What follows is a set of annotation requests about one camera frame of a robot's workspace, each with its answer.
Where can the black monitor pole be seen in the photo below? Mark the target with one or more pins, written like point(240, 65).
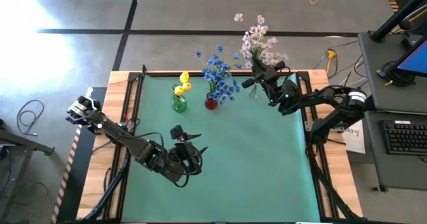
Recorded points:
point(397, 15)

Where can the red glass vase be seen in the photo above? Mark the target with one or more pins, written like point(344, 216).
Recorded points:
point(211, 104)

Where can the computer monitor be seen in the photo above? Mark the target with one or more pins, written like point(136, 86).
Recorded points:
point(417, 60)

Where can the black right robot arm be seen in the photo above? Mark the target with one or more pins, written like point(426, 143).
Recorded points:
point(333, 99)

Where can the yellow plug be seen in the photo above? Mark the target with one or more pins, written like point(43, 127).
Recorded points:
point(330, 54)

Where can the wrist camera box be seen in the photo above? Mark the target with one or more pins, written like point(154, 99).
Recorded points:
point(185, 150)
point(279, 66)

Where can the black table frame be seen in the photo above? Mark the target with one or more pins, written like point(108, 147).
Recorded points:
point(156, 73)

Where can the green table mat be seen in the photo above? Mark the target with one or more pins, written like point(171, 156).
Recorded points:
point(250, 184)

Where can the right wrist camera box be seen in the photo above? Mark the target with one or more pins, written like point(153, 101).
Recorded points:
point(279, 66)

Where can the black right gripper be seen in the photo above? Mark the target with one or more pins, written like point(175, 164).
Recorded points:
point(272, 84)

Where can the black striped-edge floor mat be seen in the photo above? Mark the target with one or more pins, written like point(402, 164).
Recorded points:
point(80, 157)

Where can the black keyboard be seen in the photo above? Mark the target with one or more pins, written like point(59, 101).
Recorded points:
point(403, 137)

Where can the black metal stand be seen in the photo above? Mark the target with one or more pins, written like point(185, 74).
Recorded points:
point(20, 144)

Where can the white paper sheet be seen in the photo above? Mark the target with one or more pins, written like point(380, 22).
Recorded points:
point(355, 140)

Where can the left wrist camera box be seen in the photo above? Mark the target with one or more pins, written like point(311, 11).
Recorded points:
point(185, 150)

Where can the grey desk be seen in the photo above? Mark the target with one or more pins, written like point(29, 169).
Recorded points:
point(393, 170)
point(373, 67)

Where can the clear glass vase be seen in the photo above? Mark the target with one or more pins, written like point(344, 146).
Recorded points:
point(254, 92)

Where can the green glass vase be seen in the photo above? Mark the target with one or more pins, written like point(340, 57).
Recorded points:
point(179, 105)

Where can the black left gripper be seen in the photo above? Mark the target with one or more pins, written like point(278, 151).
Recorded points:
point(181, 162)

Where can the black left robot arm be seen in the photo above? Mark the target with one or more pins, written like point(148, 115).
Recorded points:
point(133, 144)

